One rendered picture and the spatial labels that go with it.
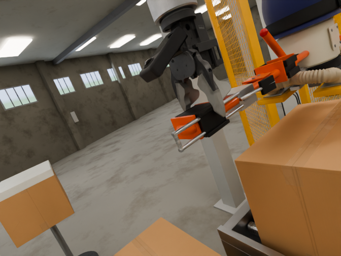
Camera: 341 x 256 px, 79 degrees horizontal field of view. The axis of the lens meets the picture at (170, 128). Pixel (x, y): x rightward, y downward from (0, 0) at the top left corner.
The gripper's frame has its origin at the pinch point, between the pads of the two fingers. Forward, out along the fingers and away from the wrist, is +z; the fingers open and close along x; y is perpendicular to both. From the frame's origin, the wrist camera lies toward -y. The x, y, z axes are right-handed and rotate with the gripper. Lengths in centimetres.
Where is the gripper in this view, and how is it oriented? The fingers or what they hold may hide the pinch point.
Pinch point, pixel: (202, 116)
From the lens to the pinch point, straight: 43.9
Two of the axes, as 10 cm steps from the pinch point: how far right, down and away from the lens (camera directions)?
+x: -5.5, 0.3, 8.3
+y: 7.5, -4.1, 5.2
